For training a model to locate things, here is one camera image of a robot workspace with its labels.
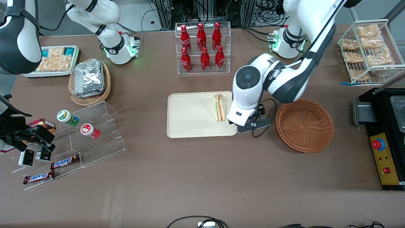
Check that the aluminium frame post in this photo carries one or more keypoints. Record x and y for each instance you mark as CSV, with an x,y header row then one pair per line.
x,y
164,12
248,12

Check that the steel container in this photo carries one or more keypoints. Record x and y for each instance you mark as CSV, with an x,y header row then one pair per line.
x,y
398,110

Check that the beige rectangular tray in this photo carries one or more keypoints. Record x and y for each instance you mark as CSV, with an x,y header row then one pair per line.
x,y
190,115

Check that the red can white lid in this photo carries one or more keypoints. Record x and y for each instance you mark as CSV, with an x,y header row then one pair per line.
x,y
87,129

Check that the red emergency stop button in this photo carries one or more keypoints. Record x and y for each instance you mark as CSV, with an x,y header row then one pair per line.
x,y
376,144

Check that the black control box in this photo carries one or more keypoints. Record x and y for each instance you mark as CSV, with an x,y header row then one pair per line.
x,y
381,107

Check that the white plastic snack tray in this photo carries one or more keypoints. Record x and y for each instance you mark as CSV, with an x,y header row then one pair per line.
x,y
50,75

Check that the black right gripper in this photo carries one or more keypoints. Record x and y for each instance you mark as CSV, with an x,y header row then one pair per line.
x,y
16,136

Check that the small black box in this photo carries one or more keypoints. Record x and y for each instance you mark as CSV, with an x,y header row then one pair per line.
x,y
43,154
26,157

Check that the silver foil packet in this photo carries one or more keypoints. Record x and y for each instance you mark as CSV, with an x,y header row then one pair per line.
x,y
95,94
89,76

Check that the green can white lid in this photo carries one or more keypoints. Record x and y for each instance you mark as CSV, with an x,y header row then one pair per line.
x,y
65,116

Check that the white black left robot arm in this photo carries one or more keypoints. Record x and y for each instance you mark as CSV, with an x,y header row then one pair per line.
x,y
284,79

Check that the bagged fried snack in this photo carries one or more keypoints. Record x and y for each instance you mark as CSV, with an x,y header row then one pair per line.
x,y
359,74
349,44
368,30
352,57
372,41
384,49
379,59

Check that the blue tape strip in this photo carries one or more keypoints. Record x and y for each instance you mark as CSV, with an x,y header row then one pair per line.
x,y
346,84

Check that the clear cracker packet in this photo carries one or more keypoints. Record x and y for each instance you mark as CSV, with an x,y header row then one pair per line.
x,y
57,51
65,61
47,65

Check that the slanted aluminium bar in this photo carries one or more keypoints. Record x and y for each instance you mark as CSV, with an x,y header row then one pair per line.
x,y
395,9

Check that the brown table mat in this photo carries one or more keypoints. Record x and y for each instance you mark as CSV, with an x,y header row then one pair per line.
x,y
190,177

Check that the red rocker switch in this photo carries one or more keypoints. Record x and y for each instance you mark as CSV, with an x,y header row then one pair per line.
x,y
386,170

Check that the clear acrylic stepped stand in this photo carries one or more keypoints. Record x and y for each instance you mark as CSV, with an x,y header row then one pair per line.
x,y
98,142

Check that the grey metal bracket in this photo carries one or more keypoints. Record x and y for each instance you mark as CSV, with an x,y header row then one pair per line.
x,y
367,112

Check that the clear acrylic bottle rack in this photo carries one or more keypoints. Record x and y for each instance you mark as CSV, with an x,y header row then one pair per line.
x,y
227,31

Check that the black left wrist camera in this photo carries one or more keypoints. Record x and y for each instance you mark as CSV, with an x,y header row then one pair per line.
x,y
261,110

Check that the oval light wicker basket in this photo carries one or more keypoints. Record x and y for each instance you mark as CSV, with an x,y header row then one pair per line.
x,y
91,99

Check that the small white device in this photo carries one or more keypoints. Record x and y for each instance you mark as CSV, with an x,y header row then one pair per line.
x,y
206,224

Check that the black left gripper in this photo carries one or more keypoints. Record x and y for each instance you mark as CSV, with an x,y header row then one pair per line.
x,y
261,110

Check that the red cola bottle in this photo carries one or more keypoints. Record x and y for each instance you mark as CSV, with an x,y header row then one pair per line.
x,y
205,60
186,61
216,37
185,39
201,38
219,59

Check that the Snickers chocolate bar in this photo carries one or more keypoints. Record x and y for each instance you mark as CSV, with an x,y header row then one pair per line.
x,y
38,177
65,162

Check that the yellow control panel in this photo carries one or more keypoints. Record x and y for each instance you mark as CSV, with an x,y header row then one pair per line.
x,y
387,158

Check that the teal snack pack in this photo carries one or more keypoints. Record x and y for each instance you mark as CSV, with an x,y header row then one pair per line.
x,y
69,50
46,53

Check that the round brown wicker basket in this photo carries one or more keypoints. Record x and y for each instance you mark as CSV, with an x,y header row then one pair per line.
x,y
303,126

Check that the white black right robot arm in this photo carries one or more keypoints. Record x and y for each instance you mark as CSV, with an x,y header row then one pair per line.
x,y
107,14

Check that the triangular sandwich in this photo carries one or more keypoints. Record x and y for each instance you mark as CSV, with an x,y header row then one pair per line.
x,y
220,107

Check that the red-brown chocolate box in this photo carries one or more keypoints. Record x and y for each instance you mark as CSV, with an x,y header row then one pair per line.
x,y
44,123

